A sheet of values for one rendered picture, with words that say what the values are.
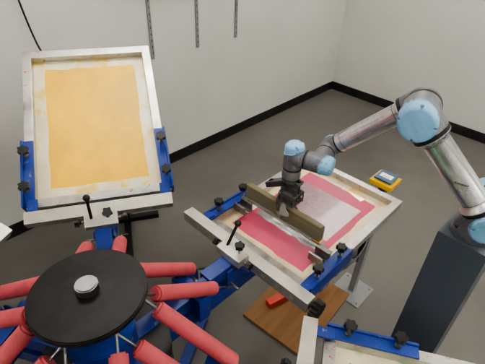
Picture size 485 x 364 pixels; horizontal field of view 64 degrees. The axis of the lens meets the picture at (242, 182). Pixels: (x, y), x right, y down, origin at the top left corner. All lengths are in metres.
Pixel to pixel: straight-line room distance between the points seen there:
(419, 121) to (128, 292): 0.95
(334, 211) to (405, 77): 3.56
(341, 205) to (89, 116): 1.28
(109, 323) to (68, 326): 0.10
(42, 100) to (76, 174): 0.41
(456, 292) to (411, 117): 0.78
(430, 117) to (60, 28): 2.45
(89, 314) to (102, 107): 1.12
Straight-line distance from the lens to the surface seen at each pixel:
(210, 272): 1.51
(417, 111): 1.26
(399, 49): 5.30
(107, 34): 3.21
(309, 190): 2.07
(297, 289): 1.48
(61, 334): 1.10
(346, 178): 2.15
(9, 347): 1.24
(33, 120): 1.98
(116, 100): 2.00
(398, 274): 3.14
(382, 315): 2.86
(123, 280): 1.16
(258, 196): 1.73
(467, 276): 1.70
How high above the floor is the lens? 2.19
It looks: 36 degrees down
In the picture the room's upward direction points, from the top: 2 degrees clockwise
